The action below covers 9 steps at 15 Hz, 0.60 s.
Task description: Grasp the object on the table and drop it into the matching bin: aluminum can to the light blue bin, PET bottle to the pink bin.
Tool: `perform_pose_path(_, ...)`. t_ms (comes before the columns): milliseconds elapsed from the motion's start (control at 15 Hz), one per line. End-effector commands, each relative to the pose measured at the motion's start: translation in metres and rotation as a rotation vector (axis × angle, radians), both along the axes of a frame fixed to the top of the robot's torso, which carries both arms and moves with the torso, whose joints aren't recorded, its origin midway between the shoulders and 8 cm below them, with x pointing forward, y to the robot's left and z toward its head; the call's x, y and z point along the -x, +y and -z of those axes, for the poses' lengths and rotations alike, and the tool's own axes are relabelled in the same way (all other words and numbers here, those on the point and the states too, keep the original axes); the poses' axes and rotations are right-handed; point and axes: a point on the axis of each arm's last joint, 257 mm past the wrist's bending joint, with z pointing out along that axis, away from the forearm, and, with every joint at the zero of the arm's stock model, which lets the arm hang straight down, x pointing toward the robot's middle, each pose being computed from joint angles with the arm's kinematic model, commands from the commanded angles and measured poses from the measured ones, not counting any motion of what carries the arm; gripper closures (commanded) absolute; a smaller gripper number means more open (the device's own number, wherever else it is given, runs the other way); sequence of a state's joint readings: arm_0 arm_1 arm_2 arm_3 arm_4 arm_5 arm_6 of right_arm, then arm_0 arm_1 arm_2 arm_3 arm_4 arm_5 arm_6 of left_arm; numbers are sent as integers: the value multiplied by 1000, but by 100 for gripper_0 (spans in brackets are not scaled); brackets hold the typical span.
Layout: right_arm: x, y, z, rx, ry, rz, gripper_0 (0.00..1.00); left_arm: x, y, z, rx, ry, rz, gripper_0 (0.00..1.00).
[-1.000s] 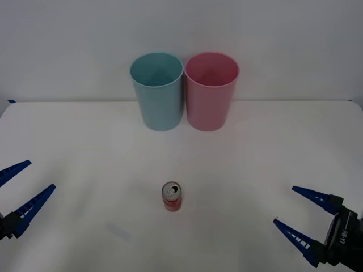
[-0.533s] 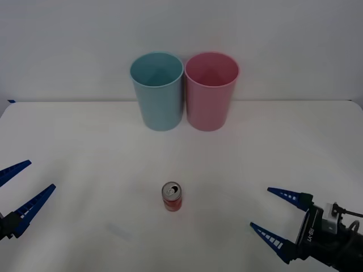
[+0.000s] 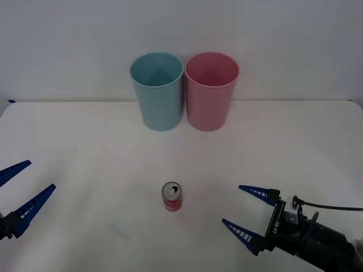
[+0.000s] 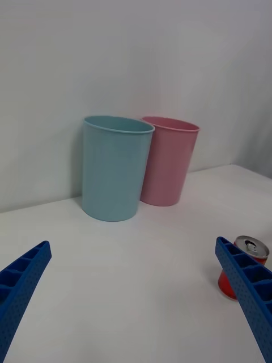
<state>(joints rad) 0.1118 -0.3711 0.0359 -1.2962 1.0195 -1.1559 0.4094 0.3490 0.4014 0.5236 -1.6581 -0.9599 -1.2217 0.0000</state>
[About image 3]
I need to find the red drink can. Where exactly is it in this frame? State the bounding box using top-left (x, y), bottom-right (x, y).
top-left (161, 181), bottom-right (183, 213)

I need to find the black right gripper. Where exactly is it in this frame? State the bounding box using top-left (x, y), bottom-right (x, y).
top-left (221, 185), bottom-right (302, 257)

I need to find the pink plastic bin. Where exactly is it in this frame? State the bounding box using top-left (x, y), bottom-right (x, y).
top-left (184, 52), bottom-right (240, 132)

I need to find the pale grey right wrist camera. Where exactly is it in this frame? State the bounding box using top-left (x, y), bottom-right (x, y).
top-left (284, 194), bottom-right (306, 225)

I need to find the pale blue plastic bin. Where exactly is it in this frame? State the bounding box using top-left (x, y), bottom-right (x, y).
top-left (129, 51), bottom-right (184, 132)

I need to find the black right camera cable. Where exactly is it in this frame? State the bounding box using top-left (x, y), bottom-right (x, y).
top-left (293, 195), bottom-right (363, 248)

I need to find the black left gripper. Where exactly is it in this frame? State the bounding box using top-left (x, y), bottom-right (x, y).
top-left (0, 159), bottom-right (57, 242)

